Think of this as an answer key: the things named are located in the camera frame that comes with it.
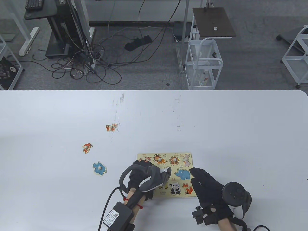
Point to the person's right hand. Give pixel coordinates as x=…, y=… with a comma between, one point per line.
x=207, y=190

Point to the person's left hand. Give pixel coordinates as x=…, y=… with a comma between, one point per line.
x=137, y=179

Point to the lion puzzle piece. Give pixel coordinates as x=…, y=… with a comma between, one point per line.
x=157, y=159

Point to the panda puzzle piece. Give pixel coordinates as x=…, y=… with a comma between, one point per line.
x=174, y=189

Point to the wooden animal puzzle frame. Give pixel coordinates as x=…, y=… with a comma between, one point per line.
x=167, y=163

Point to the pink rabbit puzzle piece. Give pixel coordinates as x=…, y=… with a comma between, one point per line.
x=186, y=160

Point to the blue hippo puzzle piece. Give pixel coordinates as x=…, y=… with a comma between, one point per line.
x=98, y=168

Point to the monkey puzzle piece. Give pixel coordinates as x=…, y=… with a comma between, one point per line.
x=173, y=160

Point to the tiger puzzle piece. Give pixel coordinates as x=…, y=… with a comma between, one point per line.
x=112, y=128

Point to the orange fox puzzle piece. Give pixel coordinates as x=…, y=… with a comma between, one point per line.
x=87, y=148

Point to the person's right forearm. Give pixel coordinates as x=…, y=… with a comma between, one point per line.
x=227, y=226

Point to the person's left forearm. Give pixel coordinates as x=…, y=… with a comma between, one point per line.
x=131, y=193

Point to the black labelled wrist box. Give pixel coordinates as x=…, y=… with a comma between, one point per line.
x=116, y=216

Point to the clear plastic bottle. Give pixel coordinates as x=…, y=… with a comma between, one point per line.
x=204, y=78

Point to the black power strip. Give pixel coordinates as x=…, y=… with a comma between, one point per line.
x=137, y=43

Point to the black desk crossbar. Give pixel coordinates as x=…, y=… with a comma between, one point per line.
x=130, y=23

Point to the white metal pole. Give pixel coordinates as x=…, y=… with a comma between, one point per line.
x=185, y=24

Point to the black computer tower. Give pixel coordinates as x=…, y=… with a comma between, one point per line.
x=57, y=36

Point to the black bag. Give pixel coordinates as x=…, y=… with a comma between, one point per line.
x=7, y=77

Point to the white metal cart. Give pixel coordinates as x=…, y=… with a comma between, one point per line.
x=292, y=44

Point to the brown board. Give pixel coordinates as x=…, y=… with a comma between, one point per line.
x=211, y=19

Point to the white desk leg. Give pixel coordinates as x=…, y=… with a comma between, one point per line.
x=81, y=14

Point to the white desk foot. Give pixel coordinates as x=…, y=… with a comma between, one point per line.
x=28, y=42

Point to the white metal rack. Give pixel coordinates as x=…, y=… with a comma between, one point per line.
x=10, y=53

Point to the black desk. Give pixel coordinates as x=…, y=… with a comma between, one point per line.
x=41, y=13

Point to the black keyboard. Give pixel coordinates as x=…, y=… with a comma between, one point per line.
x=33, y=4

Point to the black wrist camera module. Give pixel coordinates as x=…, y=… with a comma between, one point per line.
x=198, y=214

